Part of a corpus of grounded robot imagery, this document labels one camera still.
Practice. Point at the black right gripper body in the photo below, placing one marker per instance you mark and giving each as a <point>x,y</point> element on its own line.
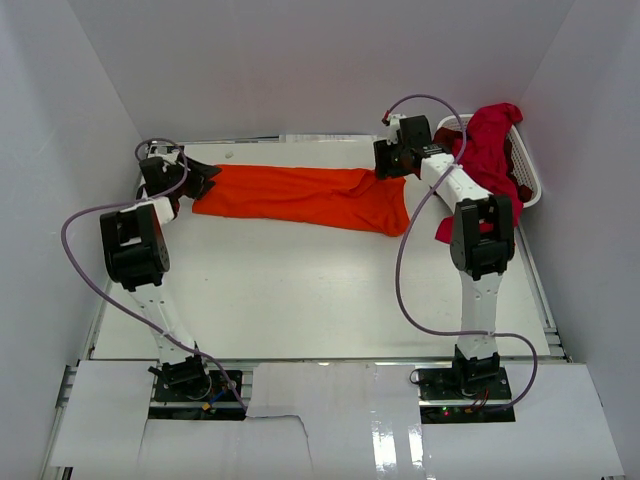
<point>390,159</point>

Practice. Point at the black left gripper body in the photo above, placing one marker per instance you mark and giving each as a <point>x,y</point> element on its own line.
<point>182,183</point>

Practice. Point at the orange t shirt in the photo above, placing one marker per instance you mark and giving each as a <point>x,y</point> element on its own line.
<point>352,199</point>

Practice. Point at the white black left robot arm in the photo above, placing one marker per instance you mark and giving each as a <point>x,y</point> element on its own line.
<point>137,258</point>

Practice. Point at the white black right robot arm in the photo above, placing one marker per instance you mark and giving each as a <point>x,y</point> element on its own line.
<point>481,243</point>

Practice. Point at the maroon t shirt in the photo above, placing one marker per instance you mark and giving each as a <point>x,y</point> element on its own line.
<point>499,165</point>

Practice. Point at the pink magenta t shirt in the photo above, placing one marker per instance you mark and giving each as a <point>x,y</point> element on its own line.
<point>496,119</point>

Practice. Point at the white perforated laundry basket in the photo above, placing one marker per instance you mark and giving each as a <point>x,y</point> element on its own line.
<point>523,168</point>

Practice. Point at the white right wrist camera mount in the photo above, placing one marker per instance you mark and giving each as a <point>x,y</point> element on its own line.
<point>392,122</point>

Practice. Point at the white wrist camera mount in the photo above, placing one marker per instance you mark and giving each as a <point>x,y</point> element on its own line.
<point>167,152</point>
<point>392,122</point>

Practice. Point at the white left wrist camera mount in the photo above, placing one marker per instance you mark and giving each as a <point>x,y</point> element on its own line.
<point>167,152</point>

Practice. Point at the printed paper sheet at wall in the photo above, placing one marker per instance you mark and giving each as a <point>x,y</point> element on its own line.
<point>323,138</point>

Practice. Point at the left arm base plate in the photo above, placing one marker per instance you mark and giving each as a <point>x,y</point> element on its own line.
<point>213,400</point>

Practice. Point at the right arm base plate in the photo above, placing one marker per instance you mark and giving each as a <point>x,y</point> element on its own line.
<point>442,401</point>

